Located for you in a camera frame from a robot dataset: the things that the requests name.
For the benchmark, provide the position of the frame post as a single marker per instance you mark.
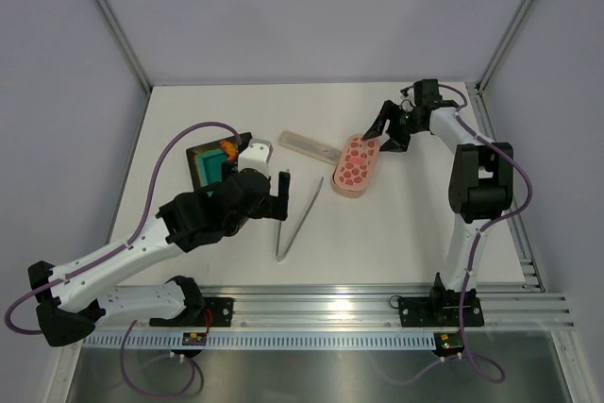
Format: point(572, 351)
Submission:
point(505, 43)
point(124, 45)

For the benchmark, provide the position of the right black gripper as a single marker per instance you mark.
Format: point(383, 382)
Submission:
point(388, 111)

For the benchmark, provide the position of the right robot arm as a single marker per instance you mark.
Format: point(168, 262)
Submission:
point(480, 192)

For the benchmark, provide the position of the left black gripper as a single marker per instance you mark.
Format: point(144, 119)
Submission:
point(275, 207)

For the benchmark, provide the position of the metal tongs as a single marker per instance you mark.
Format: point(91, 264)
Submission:
point(283, 248)

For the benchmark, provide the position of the aluminium mounting rail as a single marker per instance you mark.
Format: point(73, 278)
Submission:
point(371, 307)

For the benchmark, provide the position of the left frame post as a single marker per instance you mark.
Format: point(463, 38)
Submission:
point(124, 45)

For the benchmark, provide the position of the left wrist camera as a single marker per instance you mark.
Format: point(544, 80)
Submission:
point(256, 156)

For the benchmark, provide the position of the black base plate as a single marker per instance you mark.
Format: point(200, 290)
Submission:
point(218, 312)
point(421, 312)

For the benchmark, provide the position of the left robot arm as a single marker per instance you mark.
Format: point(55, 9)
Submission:
point(76, 298)

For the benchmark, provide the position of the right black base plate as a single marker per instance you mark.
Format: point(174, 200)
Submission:
point(421, 312)

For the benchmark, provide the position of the pink lunch box lid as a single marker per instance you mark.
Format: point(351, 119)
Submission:
point(356, 162)

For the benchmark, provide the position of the right frame post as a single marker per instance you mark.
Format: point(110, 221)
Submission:
point(505, 43)

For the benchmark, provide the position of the black teal food tray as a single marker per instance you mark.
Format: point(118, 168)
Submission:
point(206, 160)

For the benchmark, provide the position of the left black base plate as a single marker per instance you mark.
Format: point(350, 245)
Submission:
point(218, 312)

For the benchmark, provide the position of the white slotted cable duct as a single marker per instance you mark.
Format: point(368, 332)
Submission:
point(257, 341)

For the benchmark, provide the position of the pink lunch box base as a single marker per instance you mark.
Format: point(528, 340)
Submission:
point(349, 190)

